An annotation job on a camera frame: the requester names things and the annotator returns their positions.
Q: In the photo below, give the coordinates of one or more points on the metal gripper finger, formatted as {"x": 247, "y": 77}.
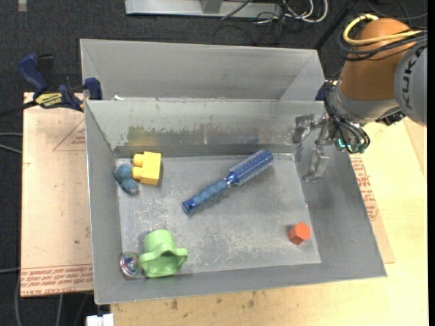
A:
{"x": 300, "y": 124}
{"x": 317, "y": 165}

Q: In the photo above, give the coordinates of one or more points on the orange hexagonal block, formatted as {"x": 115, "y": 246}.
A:
{"x": 299, "y": 233}

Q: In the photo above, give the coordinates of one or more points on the grey metal bin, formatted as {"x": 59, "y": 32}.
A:
{"x": 217, "y": 131}

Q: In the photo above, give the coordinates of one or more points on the blue round hairbrush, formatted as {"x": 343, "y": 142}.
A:
{"x": 231, "y": 180}

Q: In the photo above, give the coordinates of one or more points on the yellow toy building block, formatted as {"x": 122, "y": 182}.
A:
{"x": 149, "y": 168}

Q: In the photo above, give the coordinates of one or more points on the green plastic cup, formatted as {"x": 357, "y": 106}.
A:
{"x": 159, "y": 253}

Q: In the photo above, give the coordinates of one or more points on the blue toy animal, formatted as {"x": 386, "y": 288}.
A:
{"x": 124, "y": 175}

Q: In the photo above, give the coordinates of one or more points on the shiny iridescent ball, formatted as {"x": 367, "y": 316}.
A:
{"x": 130, "y": 264}

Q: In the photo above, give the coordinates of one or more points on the brown cardboard board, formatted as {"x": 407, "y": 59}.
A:
{"x": 54, "y": 182}

